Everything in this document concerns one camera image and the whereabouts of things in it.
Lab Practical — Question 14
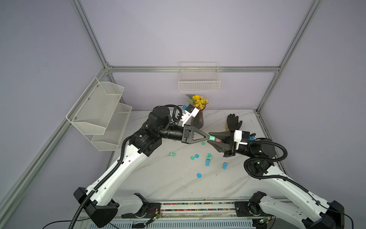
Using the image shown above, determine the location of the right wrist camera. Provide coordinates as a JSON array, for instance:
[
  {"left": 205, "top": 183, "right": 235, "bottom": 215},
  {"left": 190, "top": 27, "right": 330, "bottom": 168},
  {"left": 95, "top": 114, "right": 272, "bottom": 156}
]
[{"left": 234, "top": 130, "right": 255, "bottom": 149}]

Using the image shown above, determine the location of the upper white mesh shelf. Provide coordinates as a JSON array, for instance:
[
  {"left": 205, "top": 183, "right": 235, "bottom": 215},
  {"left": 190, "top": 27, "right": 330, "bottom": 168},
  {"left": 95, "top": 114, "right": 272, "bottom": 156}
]
[{"left": 66, "top": 78, "right": 124, "bottom": 135}]

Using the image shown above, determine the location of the yellow flower bouquet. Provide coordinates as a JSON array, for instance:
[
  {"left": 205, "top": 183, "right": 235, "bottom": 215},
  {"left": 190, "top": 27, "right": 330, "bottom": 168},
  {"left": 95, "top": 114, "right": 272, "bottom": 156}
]
[{"left": 187, "top": 95, "right": 210, "bottom": 110}]

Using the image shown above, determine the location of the lower white mesh shelf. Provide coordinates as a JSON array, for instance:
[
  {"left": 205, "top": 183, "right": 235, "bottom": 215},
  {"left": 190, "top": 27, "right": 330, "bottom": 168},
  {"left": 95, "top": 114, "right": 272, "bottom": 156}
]
[{"left": 91, "top": 103, "right": 132, "bottom": 151}]

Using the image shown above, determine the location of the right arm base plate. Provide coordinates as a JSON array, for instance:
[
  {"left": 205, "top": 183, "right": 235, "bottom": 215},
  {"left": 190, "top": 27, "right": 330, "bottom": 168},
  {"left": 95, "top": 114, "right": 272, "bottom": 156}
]
[{"left": 234, "top": 201, "right": 270, "bottom": 217}]

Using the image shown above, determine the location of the white mesh shelf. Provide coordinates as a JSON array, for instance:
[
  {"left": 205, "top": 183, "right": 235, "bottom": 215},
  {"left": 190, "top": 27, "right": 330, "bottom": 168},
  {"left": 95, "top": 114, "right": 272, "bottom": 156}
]
[
  {"left": 91, "top": 103, "right": 132, "bottom": 151},
  {"left": 66, "top": 78, "right": 124, "bottom": 135}
]

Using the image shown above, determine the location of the black yellow work glove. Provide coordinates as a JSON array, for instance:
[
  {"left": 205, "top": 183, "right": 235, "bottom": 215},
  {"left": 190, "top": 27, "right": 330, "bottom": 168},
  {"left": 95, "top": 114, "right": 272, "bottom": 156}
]
[{"left": 226, "top": 114, "right": 243, "bottom": 132}]

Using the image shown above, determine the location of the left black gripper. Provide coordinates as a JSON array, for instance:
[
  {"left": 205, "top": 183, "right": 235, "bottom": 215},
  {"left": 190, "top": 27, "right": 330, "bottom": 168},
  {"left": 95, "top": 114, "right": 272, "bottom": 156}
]
[{"left": 159, "top": 125, "right": 208, "bottom": 145}]

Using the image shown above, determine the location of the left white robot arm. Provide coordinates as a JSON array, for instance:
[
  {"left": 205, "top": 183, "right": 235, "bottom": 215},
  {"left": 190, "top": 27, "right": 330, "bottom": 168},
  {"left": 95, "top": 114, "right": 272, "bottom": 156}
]
[{"left": 68, "top": 105, "right": 210, "bottom": 229}]

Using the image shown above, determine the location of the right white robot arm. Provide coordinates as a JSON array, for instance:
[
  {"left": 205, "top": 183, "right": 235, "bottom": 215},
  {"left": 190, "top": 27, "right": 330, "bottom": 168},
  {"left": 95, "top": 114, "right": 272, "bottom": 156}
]
[{"left": 208, "top": 130, "right": 348, "bottom": 229}]

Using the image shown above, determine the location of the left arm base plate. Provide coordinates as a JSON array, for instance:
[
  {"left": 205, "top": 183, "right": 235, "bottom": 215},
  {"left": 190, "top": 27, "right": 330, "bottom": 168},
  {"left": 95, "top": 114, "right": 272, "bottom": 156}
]
[{"left": 121, "top": 202, "right": 162, "bottom": 219}]

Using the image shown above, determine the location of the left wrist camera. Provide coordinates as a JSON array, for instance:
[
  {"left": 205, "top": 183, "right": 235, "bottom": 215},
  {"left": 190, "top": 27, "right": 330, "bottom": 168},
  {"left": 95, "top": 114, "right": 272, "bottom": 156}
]
[{"left": 181, "top": 105, "right": 200, "bottom": 127}]

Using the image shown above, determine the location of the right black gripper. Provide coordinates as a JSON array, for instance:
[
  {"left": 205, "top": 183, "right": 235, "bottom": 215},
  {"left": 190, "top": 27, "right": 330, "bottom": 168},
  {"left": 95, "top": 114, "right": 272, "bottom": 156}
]
[{"left": 209, "top": 131, "right": 255, "bottom": 158}]

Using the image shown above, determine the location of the dark glass vase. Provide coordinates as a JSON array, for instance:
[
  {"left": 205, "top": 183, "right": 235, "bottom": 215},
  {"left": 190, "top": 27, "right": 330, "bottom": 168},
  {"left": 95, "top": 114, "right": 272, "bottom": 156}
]
[{"left": 191, "top": 110, "right": 204, "bottom": 129}]

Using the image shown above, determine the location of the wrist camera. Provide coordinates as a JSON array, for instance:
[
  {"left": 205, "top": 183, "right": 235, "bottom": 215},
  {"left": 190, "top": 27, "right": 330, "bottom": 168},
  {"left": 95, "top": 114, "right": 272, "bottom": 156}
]
[
  {"left": 181, "top": 105, "right": 200, "bottom": 127},
  {"left": 234, "top": 130, "right": 255, "bottom": 149}
]

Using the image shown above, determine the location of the white wire wall basket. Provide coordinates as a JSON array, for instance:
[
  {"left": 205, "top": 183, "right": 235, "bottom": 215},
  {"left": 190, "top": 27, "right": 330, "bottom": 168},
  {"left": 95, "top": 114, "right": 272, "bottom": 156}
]
[{"left": 178, "top": 62, "right": 221, "bottom": 93}]

